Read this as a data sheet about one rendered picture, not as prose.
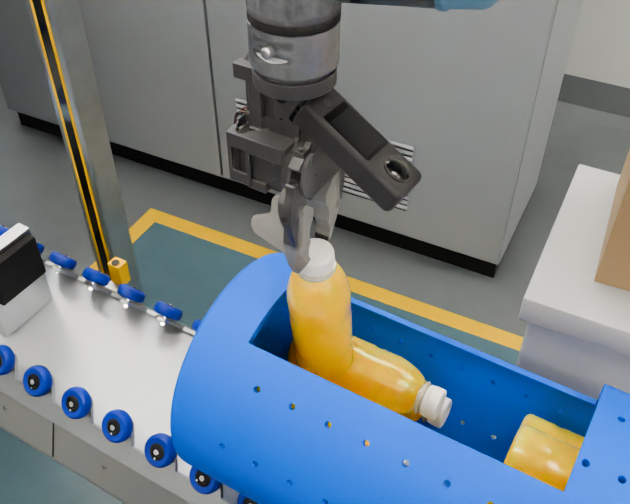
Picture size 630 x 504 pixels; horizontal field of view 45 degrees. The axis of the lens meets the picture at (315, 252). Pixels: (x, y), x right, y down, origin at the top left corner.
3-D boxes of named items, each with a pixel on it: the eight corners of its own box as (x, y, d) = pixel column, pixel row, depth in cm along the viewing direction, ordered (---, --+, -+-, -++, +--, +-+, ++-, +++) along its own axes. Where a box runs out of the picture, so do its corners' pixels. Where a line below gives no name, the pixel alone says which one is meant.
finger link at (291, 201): (298, 227, 73) (305, 146, 68) (314, 233, 72) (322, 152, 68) (272, 249, 70) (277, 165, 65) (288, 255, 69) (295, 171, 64)
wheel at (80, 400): (73, 380, 107) (63, 382, 105) (97, 393, 105) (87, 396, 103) (64, 409, 108) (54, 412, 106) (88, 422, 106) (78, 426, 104)
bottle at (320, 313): (348, 390, 87) (343, 290, 73) (289, 382, 88) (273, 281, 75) (358, 340, 92) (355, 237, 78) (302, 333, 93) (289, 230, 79)
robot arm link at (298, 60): (357, 8, 61) (305, 49, 56) (355, 60, 64) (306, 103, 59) (279, -11, 64) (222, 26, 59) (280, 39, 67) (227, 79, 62)
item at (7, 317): (43, 293, 126) (18, 222, 116) (60, 301, 125) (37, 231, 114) (-4, 332, 120) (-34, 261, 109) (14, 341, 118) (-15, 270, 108)
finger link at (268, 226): (259, 254, 77) (263, 175, 72) (309, 275, 75) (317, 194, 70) (241, 269, 75) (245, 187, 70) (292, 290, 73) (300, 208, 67)
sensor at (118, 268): (119, 274, 134) (114, 254, 130) (132, 280, 133) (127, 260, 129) (89, 302, 129) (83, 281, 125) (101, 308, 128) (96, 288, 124)
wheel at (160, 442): (156, 426, 101) (147, 429, 99) (182, 440, 100) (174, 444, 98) (146, 456, 102) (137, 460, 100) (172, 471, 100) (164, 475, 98)
